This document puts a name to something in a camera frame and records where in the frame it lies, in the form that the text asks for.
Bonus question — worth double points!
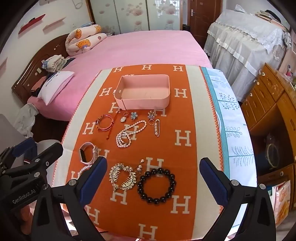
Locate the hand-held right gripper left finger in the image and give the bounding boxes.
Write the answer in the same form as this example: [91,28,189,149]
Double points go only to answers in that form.
[31,156,108,241]

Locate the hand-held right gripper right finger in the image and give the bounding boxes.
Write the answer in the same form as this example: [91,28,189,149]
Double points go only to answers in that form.
[199,158,277,241]

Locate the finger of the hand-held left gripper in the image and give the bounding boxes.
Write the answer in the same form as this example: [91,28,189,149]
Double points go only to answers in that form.
[0,137,38,164]
[3,142,64,183]

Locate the pearl bracelet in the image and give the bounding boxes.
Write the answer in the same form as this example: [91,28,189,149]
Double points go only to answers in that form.
[77,164,93,178]

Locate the gold feather hair comb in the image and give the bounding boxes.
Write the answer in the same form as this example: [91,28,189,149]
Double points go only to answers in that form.
[109,163,137,192]

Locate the white smartwatch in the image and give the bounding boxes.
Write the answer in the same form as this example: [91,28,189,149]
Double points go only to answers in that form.
[79,142,100,165]

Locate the black bead bracelet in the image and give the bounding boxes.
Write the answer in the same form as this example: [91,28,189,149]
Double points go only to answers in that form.
[137,169,176,205]

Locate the pearl cluster earring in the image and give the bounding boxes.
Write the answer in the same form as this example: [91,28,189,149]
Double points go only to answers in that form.
[136,159,146,174]

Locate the pearl necklace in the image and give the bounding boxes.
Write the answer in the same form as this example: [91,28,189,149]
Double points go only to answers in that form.
[116,120,147,147]

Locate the red hair stick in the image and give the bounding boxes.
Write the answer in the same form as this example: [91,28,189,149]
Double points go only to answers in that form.
[106,109,122,141]

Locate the red bangle bracelet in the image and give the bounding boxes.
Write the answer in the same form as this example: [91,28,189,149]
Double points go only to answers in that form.
[96,114,115,131]

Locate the pink storage box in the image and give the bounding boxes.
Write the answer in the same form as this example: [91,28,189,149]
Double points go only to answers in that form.
[113,74,171,111]

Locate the grey flat panel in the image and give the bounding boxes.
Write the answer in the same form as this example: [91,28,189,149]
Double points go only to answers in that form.
[0,113,30,149]

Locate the white crumpled cloth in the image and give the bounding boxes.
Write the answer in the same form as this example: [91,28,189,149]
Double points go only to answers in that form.
[15,103,40,137]

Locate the white teal plant-print cloth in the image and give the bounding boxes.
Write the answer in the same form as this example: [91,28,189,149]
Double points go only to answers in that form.
[200,66,258,230]

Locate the orange letter-print blanket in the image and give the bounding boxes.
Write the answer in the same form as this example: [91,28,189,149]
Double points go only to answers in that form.
[52,64,223,239]

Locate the round mirror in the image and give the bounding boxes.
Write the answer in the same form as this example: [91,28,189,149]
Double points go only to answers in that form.
[265,134,281,169]

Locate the white pillow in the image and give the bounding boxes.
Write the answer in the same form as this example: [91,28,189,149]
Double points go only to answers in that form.
[37,71,75,105]

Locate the printed paper bag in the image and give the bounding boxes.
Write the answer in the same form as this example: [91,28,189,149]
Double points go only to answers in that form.
[266,179,292,226]

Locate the wooden headboard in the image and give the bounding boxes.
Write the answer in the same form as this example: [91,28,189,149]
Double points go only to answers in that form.
[11,34,70,102]

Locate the folded clothes pile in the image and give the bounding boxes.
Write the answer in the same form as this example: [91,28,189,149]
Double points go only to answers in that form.
[41,55,75,73]

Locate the wooden dresser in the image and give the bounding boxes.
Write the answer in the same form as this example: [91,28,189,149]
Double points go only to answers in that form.
[240,62,296,183]

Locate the bear-print rolled quilt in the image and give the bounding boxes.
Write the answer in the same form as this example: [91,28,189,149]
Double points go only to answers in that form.
[65,24,107,56]

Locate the white lace furniture cover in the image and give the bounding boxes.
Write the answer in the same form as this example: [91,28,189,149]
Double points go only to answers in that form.
[203,8,290,102]

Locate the pink bed sheet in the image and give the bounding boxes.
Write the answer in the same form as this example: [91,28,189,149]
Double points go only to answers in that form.
[27,30,212,121]

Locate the floral glass wardrobe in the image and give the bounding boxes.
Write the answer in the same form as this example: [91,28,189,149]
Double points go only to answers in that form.
[89,0,181,35]

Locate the brown wooden door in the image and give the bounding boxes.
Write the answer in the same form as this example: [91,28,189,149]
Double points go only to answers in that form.
[183,0,222,47]

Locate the stack of books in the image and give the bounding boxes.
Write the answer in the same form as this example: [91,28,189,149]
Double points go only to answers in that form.
[255,9,289,30]

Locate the red wall shelf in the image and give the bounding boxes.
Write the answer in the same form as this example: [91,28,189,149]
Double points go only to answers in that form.
[19,14,46,35]

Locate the pale pink wall shelf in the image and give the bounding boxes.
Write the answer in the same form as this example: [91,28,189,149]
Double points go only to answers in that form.
[42,19,66,32]

